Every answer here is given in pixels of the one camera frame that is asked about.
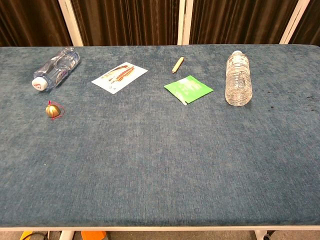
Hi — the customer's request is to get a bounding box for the dark brown curtain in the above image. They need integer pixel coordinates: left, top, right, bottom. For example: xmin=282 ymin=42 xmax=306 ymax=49
xmin=0 ymin=0 xmax=320 ymax=48

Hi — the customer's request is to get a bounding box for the blue chenille table cloth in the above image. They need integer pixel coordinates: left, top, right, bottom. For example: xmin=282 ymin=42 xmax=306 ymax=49
xmin=0 ymin=44 xmax=320 ymax=228

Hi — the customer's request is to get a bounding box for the green sachet packet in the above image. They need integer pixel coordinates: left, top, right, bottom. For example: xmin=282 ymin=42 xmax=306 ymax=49
xmin=163 ymin=75 xmax=215 ymax=106

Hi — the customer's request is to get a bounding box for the orange box under table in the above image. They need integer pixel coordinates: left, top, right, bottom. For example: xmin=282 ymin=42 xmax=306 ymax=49
xmin=80 ymin=230 xmax=107 ymax=240

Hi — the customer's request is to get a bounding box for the white partition frame post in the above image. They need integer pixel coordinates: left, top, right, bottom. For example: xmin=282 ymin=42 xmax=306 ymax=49
xmin=177 ymin=0 xmax=194 ymax=46
xmin=58 ymin=0 xmax=84 ymax=47
xmin=279 ymin=0 xmax=311 ymax=45

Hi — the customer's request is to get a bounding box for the white printed card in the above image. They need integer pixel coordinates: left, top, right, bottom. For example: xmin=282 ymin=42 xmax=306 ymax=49
xmin=90 ymin=61 xmax=149 ymax=95

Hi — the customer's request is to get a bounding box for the short beige pencil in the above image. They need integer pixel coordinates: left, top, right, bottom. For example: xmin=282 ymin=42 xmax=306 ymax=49
xmin=171 ymin=56 xmax=185 ymax=74

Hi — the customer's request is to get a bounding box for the gold ornament ball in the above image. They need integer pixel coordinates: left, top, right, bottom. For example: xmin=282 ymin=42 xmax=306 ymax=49
xmin=45 ymin=100 xmax=66 ymax=121

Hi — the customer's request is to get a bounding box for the ribbed clear water bottle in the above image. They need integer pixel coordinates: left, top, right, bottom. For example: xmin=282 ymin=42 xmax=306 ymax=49
xmin=224 ymin=50 xmax=254 ymax=107

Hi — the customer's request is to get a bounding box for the clear bottle with red-printed cap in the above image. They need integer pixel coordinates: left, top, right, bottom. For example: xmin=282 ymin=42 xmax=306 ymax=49
xmin=31 ymin=47 xmax=81 ymax=92

